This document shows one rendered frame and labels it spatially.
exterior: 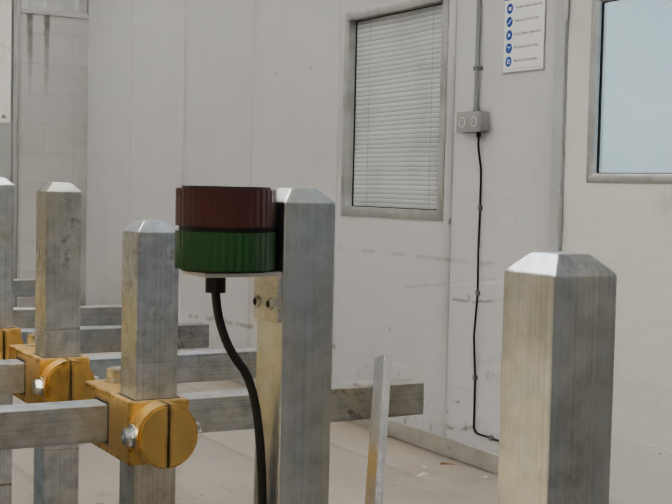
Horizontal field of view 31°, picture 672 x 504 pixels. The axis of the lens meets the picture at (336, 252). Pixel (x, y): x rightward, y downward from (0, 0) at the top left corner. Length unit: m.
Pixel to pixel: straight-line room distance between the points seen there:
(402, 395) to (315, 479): 0.38
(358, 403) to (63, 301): 0.30
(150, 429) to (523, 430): 0.46
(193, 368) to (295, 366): 0.57
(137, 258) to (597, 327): 0.50
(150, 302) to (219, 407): 0.13
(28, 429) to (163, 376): 0.11
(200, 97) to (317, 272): 6.94
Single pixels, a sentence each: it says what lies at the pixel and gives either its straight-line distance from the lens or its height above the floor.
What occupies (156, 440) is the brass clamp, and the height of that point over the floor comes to 0.94.
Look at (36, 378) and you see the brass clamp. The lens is 1.21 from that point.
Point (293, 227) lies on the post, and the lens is 0.73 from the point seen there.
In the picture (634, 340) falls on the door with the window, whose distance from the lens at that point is 4.39.
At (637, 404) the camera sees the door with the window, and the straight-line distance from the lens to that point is 4.40.
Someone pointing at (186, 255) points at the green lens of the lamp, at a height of 1.10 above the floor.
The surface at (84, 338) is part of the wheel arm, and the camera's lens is 1.53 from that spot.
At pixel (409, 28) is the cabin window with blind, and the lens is 5.66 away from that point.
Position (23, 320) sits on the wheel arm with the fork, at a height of 0.95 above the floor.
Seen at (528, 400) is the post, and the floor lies 1.05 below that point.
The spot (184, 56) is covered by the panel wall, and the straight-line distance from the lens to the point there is 7.94.
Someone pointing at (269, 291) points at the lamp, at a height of 1.08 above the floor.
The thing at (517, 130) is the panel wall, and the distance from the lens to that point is 4.88.
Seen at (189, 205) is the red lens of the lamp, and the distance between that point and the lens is 0.71.
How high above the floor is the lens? 1.14
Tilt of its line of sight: 3 degrees down
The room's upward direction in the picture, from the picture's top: 1 degrees clockwise
